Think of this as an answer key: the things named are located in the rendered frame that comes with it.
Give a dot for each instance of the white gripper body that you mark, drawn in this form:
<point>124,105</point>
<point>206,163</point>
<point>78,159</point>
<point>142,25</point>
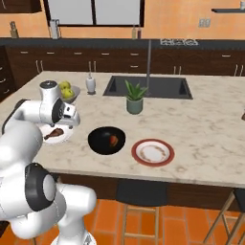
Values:
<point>71,120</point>

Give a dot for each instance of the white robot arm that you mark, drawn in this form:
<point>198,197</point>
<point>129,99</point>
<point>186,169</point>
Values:
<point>19,140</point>

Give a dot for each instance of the brown chicken drumstick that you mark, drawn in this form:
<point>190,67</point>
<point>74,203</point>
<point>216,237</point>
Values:
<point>54,133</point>

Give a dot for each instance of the grey fruit bowl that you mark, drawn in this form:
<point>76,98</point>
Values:
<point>76,92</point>

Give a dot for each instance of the black bowl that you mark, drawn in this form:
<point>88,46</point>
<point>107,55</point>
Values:
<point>100,142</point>

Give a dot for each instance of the red bell pepper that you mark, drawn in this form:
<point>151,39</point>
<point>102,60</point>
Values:
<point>114,140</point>

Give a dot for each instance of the white plate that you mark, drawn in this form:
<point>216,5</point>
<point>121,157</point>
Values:
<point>65,135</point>

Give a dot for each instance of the yellow green fruit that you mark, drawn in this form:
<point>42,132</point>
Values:
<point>64,85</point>
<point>67,93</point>

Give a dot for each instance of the white soap dispenser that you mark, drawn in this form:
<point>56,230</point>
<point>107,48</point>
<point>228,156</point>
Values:
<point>91,84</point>

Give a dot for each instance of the green potted plant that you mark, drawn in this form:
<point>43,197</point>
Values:
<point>134,103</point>

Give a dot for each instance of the dark brown cupboard run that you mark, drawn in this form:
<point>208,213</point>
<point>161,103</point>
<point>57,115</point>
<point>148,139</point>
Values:
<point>111,60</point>

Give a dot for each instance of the red rimmed plate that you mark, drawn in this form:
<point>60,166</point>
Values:
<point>152,153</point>

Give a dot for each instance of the white grey small appliance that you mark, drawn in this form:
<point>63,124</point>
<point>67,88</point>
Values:
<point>54,29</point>

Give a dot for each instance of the dark sink basin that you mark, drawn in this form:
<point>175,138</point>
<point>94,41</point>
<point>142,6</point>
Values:
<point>159,86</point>

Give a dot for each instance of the black seat wooden stool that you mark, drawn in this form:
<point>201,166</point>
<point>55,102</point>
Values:
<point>237,213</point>
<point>142,192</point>

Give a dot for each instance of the brown knife block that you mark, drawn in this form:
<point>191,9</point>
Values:
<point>13,30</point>

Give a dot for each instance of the pale glass bottle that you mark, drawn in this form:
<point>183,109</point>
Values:
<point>134,33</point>

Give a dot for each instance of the black framed window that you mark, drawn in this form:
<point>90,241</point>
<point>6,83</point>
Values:
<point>73,11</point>

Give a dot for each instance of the dark red bottle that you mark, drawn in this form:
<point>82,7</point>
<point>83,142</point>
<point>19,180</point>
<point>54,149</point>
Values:
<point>139,33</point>

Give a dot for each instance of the dark brown island base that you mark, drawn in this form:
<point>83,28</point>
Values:
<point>191,196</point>

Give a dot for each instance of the dark brown object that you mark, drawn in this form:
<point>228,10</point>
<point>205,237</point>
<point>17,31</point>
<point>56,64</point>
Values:
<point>243,115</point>

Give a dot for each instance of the grey jar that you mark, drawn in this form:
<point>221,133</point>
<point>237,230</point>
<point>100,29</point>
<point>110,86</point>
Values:
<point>243,5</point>

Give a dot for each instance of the dark brown wall cupboard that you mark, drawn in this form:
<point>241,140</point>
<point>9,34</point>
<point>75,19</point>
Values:
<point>19,5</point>

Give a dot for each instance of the grey wall outlet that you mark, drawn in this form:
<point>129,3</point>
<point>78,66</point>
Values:
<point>204,22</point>

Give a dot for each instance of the dark wall shelf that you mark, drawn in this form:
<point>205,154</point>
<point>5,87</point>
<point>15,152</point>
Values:
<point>228,10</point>

